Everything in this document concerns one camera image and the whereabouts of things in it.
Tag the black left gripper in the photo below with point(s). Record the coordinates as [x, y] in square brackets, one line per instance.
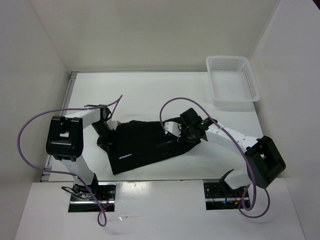
[107, 142]

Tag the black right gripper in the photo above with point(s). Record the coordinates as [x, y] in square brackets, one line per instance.
[182, 137]

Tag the black sport shorts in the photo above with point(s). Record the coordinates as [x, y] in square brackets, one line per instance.
[137, 144]

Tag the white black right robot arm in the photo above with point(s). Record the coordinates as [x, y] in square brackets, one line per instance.
[264, 162]

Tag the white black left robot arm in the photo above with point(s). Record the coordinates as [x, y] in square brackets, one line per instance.
[65, 142]

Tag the white perforated plastic basket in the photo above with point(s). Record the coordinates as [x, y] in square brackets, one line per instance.
[232, 80]

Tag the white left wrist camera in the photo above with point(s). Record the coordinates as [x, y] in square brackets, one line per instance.
[113, 124]

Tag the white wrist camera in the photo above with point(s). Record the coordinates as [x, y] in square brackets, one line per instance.
[173, 128]
[113, 124]

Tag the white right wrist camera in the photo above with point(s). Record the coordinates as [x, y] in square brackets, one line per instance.
[173, 128]

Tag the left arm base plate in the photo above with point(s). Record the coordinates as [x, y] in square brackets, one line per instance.
[81, 201]

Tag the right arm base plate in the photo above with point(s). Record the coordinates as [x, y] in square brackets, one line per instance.
[217, 199]

